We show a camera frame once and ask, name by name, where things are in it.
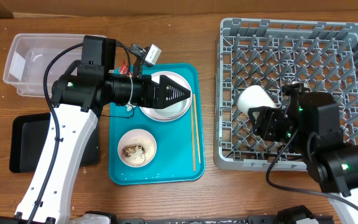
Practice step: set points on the white bowl with leftovers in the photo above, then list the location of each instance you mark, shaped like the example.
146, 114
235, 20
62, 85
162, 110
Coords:
137, 148

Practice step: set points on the teal serving tray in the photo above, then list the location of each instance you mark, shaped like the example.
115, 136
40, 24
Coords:
173, 160

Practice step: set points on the clear plastic bin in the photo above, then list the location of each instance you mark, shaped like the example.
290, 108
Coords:
28, 58

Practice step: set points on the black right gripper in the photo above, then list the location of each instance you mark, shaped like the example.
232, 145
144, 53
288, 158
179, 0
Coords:
266, 119

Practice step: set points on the white plastic cup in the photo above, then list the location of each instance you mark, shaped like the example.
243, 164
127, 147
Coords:
253, 97

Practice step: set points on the black plastic tray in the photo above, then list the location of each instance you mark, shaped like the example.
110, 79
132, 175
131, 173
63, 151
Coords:
28, 137

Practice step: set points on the red snack wrapper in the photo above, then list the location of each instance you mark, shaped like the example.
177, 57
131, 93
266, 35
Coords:
123, 69

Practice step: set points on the grey dishwasher rack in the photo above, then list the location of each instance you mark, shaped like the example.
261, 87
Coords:
272, 53

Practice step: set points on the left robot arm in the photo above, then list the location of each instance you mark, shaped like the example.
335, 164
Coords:
76, 101

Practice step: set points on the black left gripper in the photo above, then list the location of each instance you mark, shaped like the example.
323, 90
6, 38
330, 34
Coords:
159, 99

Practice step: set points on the white round plate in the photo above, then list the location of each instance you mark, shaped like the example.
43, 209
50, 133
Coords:
172, 112

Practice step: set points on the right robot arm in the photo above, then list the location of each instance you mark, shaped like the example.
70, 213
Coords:
310, 126

